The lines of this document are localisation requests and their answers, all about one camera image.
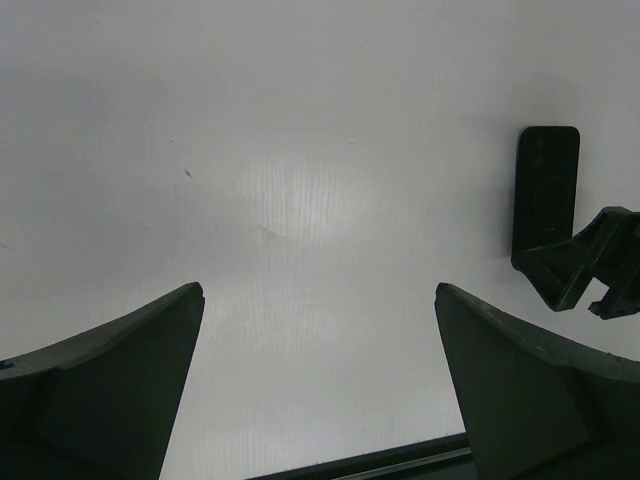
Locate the black table edge rail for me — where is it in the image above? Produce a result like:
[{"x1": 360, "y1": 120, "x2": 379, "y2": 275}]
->
[{"x1": 258, "y1": 433, "x2": 478, "y2": 480}]

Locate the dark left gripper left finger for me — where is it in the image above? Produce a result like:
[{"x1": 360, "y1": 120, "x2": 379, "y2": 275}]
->
[{"x1": 1, "y1": 282, "x2": 204, "y2": 479}]

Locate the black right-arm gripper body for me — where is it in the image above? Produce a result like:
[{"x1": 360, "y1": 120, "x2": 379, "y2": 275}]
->
[{"x1": 589, "y1": 212, "x2": 639, "y2": 320}]

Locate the black phone case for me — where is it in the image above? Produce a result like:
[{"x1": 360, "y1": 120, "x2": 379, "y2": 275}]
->
[{"x1": 511, "y1": 126, "x2": 581, "y2": 270}]

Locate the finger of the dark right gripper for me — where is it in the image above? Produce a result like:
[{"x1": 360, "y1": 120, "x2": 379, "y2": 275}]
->
[{"x1": 518, "y1": 207, "x2": 631, "y2": 312}]

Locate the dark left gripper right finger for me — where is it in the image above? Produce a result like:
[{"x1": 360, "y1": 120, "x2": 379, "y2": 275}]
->
[{"x1": 435, "y1": 283, "x2": 639, "y2": 479}]

